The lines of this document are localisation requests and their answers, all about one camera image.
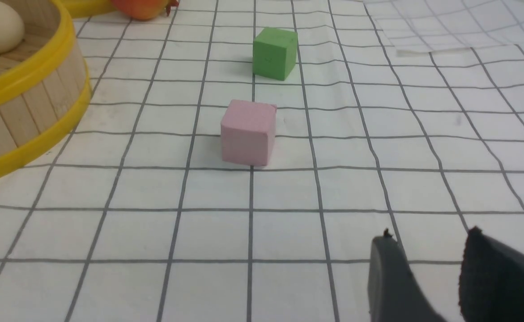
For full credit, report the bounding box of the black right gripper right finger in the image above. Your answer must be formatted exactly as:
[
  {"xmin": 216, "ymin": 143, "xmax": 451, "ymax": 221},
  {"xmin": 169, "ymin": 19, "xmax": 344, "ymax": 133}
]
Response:
[{"xmin": 459, "ymin": 227, "xmax": 524, "ymax": 322}]

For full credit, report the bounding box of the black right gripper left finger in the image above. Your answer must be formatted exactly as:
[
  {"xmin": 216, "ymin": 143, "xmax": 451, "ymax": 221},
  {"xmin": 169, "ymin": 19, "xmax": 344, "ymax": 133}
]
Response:
[{"xmin": 367, "ymin": 229, "xmax": 445, "ymax": 322}]

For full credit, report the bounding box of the bamboo steamer tray yellow rim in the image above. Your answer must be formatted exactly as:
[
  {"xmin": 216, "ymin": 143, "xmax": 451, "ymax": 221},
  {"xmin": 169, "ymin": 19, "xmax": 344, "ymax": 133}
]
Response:
[{"xmin": 0, "ymin": 0, "xmax": 92, "ymax": 178}]

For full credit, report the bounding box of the woven bamboo steamer lid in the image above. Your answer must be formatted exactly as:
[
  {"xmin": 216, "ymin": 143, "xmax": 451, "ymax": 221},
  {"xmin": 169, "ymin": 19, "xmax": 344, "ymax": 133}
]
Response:
[{"xmin": 60, "ymin": 0, "xmax": 116, "ymax": 18}]

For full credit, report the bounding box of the white grid tablecloth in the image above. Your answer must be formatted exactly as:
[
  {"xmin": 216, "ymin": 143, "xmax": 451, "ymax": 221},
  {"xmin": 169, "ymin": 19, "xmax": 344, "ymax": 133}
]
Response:
[{"xmin": 0, "ymin": 0, "xmax": 524, "ymax": 322}]

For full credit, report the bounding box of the pink cube block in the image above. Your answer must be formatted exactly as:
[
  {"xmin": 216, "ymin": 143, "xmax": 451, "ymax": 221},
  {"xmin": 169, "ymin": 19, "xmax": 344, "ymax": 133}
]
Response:
[{"xmin": 221, "ymin": 99, "xmax": 277, "ymax": 167}]

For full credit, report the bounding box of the green cube block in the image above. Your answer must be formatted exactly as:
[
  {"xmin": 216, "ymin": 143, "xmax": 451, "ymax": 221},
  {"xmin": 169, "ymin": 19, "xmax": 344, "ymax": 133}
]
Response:
[{"xmin": 252, "ymin": 27, "xmax": 298, "ymax": 81}]

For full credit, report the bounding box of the red pomegranate fruit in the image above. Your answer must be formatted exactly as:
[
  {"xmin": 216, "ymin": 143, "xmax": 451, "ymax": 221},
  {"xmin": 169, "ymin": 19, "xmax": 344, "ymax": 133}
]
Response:
[{"xmin": 110, "ymin": 0, "xmax": 179, "ymax": 21}]

